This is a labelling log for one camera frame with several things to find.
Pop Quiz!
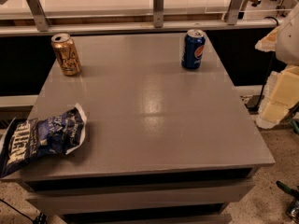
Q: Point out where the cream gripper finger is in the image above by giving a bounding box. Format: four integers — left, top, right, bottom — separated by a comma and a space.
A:
255, 27, 278, 52
256, 65, 299, 129

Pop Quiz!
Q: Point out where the blue pepsi can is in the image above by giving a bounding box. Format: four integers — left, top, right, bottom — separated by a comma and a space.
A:
181, 29, 206, 69

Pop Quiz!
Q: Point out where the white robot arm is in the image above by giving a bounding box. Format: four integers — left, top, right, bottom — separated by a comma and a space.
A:
255, 5, 299, 129

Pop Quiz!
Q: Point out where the gold soda can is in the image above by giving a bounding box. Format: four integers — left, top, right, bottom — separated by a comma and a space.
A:
51, 33, 81, 76

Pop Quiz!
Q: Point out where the green tool on floor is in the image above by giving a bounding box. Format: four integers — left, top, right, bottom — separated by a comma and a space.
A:
276, 181, 299, 224

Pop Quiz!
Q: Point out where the grey drawer cabinet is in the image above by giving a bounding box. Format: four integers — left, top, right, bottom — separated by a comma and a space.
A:
11, 34, 274, 224

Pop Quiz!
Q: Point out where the blue chip bag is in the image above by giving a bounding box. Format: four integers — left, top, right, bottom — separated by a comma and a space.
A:
0, 104, 87, 178

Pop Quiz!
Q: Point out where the black hanging cable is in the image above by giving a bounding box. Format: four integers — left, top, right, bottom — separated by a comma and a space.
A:
247, 16, 280, 112

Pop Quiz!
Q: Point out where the right metal rail bracket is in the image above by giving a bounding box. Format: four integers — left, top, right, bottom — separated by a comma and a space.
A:
224, 0, 243, 25

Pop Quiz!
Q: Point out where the metal rail bracket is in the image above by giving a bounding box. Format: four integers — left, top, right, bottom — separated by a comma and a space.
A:
224, 0, 243, 25
26, 0, 50, 32
153, 0, 164, 28

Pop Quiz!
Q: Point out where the middle metal rail bracket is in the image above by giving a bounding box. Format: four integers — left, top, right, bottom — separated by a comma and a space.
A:
153, 0, 164, 28

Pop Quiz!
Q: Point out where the left metal rail bracket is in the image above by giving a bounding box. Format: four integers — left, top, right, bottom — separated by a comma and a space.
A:
26, 0, 50, 32

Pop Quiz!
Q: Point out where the black cable on floor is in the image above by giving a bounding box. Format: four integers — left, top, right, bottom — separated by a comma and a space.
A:
0, 198, 48, 224

